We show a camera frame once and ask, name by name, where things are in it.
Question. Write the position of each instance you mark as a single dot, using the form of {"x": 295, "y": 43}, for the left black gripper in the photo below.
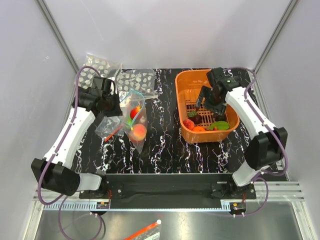
{"x": 116, "y": 112}

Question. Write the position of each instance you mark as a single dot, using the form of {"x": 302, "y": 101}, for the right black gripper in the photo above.
{"x": 205, "y": 92}

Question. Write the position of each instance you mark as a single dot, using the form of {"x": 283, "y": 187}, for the dark red strawberry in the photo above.
{"x": 197, "y": 119}

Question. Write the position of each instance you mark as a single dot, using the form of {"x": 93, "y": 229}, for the blue zipper clear bag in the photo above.
{"x": 128, "y": 101}

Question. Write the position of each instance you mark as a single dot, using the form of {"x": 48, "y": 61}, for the purple eggplant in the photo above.
{"x": 142, "y": 120}

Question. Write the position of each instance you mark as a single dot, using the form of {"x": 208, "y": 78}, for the peach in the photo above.
{"x": 138, "y": 133}

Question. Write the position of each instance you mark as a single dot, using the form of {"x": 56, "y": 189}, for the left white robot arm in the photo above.
{"x": 53, "y": 172}

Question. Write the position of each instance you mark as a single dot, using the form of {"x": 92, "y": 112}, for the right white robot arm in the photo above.
{"x": 266, "y": 152}

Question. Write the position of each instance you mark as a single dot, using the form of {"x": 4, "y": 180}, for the red zipper clear bag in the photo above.
{"x": 108, "y": 127}

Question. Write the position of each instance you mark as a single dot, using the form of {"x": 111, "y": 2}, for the dotted clear bag middle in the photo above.
{"x": 141, "y": 80}

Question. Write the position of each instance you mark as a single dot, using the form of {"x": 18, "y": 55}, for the red zipper bag foreground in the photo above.
{"x": 150, "y": 232}

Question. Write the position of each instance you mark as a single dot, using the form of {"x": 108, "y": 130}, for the dark purple plum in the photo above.
{"x": 218, "y": 117}

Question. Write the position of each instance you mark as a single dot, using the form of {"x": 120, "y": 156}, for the pink apple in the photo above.
{"x": 189, "y": 124}

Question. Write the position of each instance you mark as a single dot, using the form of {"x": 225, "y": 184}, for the green star fruit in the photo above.
{"x": 221, "y": 125}

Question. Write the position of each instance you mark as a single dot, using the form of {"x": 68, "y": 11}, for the orange fruit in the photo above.
{"x": 198, "y": 129}

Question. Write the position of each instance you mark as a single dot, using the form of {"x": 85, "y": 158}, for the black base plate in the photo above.
{"x": 169, "y": 191}

